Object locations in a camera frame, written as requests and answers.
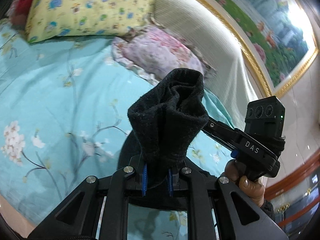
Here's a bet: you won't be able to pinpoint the person's right hand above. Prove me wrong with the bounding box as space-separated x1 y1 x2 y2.
224 159 265 207

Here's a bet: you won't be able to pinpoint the teal floral bed sheet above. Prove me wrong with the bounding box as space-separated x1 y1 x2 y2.
0 17 238 240

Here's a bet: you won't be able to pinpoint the yellow cartoon print pillow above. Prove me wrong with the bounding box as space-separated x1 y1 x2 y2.
25 0 157 43

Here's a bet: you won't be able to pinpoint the gold framed landscape painting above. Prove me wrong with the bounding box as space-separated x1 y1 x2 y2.
172 0 318 98

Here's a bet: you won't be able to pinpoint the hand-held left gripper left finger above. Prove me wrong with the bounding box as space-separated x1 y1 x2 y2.
32 155 150 240

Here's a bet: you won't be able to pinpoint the white ribbed headboard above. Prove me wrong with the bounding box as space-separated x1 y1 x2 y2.
150 0 273 130

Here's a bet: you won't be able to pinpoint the person's right forearm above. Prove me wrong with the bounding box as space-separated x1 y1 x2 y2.
259 197 275 220

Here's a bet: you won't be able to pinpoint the red cloth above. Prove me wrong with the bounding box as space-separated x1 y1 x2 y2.
7 0 38 27

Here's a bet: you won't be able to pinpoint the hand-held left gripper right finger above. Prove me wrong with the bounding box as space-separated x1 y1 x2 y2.
167 161 289 240

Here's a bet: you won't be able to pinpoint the pink floral ruffled pillow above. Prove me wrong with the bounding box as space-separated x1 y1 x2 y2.
111 26 218 80

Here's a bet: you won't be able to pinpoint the dark wooden cabinet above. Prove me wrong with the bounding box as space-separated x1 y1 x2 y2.
265 150 320 233

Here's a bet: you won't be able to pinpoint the black pants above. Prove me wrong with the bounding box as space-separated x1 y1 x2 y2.
117 68 218 210

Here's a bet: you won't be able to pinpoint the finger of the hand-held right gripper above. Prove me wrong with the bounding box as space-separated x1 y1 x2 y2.
202 116 242 143

